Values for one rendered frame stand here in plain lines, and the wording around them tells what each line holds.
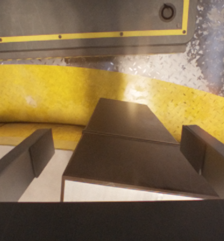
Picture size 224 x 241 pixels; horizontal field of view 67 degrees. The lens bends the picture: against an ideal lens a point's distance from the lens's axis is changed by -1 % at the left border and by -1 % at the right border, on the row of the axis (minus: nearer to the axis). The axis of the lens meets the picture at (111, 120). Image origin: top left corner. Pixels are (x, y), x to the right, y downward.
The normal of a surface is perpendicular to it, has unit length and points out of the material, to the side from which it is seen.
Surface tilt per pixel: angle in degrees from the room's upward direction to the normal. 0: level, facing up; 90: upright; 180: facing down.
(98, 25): 0
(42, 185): 0
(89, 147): 90
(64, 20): 0
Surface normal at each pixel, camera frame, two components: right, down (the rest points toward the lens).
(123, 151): 0.15, -0.94
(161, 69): -0.02, 0.30
